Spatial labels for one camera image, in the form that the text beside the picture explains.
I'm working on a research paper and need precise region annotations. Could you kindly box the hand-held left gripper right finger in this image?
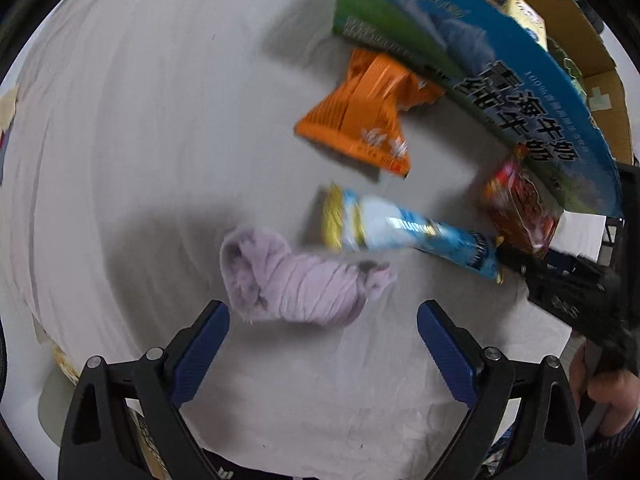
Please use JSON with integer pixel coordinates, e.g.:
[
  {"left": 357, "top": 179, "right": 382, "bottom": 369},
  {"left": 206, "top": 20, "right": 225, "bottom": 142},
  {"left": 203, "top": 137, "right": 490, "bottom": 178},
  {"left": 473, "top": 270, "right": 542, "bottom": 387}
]
[{"left": 416, "top": 300, "right": 587, "bottom": 480}]

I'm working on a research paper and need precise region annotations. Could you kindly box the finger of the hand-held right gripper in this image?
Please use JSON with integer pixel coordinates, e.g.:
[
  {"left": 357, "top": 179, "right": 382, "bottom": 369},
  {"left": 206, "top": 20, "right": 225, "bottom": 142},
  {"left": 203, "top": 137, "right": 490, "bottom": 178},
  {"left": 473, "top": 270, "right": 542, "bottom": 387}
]
[
  {"left": 495, "top": 242, "right": 540, "bottom": 287},
  {"left": 545, "top": 249, "right": 608, "bottom": 277}
]

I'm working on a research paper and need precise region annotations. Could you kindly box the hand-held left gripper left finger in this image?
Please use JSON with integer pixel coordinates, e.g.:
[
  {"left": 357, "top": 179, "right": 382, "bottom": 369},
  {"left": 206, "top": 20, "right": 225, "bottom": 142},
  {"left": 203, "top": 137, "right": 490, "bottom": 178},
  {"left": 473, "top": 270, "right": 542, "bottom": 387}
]
[{"left": 58, "top": 300, "right": 231, "bottom": 480}]

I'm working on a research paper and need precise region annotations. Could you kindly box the blue and yellow snack packet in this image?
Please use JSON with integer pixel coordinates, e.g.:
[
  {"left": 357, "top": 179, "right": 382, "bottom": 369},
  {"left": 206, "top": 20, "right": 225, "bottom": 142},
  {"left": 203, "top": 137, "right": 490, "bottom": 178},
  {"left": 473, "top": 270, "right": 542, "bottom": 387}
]
[{"left": 320, "top": 183, "right": 503, "bottom": 285}]

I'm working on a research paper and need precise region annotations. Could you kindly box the blue green printed cardboard box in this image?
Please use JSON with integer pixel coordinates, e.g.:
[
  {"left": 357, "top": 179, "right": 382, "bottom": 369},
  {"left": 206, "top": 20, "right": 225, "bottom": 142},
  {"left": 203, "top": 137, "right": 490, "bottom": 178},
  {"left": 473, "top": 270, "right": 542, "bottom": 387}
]
[{"left": 332, "top": 0, "right": 635, "bottom": 218}]

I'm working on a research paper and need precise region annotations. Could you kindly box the person's right forearm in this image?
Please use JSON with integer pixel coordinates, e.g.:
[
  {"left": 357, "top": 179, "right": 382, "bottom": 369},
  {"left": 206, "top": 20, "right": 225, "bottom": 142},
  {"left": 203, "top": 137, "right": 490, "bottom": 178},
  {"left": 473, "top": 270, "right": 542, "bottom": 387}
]
[{"left": 582, "top": 410, "right": 640, "bottom": 463}]

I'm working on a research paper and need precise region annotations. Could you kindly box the person's right hand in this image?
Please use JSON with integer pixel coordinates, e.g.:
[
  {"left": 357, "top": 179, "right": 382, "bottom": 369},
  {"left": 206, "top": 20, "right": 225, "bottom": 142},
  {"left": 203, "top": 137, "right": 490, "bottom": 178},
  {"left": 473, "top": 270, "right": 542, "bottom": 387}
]
[{"left": 569, "top": 344, "right": 640, "bottom": 437}]

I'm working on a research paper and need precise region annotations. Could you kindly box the red snack packet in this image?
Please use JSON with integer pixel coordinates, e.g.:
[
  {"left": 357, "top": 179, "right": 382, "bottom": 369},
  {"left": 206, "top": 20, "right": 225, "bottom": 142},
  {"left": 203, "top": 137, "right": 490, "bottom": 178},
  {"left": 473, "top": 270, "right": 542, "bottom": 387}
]
[{"left": 481, "top": 142, "right": 563, "bottom": 256}]

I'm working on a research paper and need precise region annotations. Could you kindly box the green patterned packet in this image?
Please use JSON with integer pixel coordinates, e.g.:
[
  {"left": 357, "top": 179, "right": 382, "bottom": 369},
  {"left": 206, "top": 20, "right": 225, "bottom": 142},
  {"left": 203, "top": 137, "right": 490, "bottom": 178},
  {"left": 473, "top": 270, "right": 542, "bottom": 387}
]
[{"left": 547, "top": 35, "right": 588, "bottom": 97}]

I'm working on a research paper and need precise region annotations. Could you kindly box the white table cloth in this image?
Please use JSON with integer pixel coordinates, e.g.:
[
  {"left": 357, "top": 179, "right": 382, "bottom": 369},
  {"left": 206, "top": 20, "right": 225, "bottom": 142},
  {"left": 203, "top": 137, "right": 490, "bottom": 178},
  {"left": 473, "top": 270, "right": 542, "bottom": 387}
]
[{"left": 0, "top": 0, "right": 606, "bottom": 477}]

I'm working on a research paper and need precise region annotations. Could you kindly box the orange snack packet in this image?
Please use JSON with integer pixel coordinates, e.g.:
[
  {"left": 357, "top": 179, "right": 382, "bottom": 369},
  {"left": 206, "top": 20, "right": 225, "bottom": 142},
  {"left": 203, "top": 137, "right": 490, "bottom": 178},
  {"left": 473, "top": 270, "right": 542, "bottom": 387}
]
[{"left": 293, "top": 49, "right": 446, "bottom": 181}]

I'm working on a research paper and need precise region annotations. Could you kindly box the yellow white snack packet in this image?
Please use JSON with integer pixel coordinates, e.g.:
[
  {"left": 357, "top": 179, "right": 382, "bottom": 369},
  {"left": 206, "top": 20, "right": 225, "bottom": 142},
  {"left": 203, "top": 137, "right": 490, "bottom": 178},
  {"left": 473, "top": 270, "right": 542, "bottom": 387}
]
[{"left": 497, "top": 0, "right": 548, "bottom": 51}]

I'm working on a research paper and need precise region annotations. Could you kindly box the cream printed cloth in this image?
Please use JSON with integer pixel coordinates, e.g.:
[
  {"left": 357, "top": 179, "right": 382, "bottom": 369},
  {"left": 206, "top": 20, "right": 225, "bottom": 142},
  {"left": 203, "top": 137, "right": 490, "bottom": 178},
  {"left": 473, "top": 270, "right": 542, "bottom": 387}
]
[{"left": 0, "top": 85, "right": 21, "bottom": 181}]

